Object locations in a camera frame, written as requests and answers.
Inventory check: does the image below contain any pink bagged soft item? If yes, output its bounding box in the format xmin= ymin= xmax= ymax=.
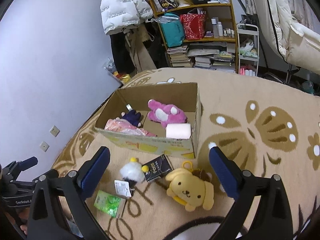
xmin=104 ymin=118 xmax=157 ymax=137

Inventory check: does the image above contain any black Face tissue pack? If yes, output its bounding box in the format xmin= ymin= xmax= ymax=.
xmin=142 ymin=154 xmax=173 ymax=183

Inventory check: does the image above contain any dark purple plush doll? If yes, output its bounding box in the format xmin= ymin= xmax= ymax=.
xmin=121 ymin=104 xmax=142 ymax=127

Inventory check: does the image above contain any pink white cushion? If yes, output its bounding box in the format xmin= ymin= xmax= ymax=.
xmin=165 ymin=123 xmax=191 ymax=140

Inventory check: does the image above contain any pink white plush toy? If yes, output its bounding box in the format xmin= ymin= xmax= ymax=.
xmin=148 ymin=99 xmax=187 ymax=128

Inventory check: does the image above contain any person's left hand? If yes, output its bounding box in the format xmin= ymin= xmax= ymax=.
xmin=20 ymin=225 xmax=28 ymax=235

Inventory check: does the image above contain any white product tag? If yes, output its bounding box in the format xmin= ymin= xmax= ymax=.
xmin=114 ymin=180 xmax=132 ymax=198

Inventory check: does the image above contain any green tissue packet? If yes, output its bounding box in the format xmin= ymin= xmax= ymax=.
xmin=94 ymin=190 xmax=126 ymax=218

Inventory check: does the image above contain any yellow dog plush toy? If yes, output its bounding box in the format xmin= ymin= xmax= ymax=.
xmin=165 ymin=161 xmax=214 ymax=212

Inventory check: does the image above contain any white fluffy pompom plush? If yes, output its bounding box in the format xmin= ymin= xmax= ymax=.
xmin=119 ymin=157 xmax=149 ymax=183

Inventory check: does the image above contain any open cardboard box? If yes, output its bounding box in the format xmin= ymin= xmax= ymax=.
xmin=95 ymin=82 xmax=201 ymax=159

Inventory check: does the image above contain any white rolling cart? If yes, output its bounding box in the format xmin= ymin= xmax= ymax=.
xmin=236 ymin=23 xmax=260 ymax=76

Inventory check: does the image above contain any wooden shelf unit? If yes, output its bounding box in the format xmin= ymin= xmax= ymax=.
xmin=149 ymin=0 xmax=238 ymax=68

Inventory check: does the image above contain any red bag on shelf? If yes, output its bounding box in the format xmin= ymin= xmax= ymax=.
xmin=180 ymin=13 xmax=206 ymax=41

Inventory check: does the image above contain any teal bag on shelf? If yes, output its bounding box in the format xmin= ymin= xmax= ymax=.
xmin=158 ymin=13 xmax=185 ymax=48

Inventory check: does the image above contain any cream bedding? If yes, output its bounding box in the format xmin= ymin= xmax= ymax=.
xmin=257 ymin=0 xmax=319 ymax=74

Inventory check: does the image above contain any white puffer jacket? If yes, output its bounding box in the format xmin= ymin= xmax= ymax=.
xmin=100 ymin=0 xmax=153 ymax=35

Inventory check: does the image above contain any lower wall socket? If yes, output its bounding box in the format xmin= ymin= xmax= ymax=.
xmin=40 ymin=141 xmax=49 ymax=152

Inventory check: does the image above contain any wall socket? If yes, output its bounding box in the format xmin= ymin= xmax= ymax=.
xmin=49 ymin=126 xmax=60 ymax=137
xmin=40 ymin=141 xmax=49 ymax=152

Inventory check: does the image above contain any upper wall socket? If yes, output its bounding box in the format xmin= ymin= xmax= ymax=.
xmin=49 ymin=126 xmax=60 ymax=137

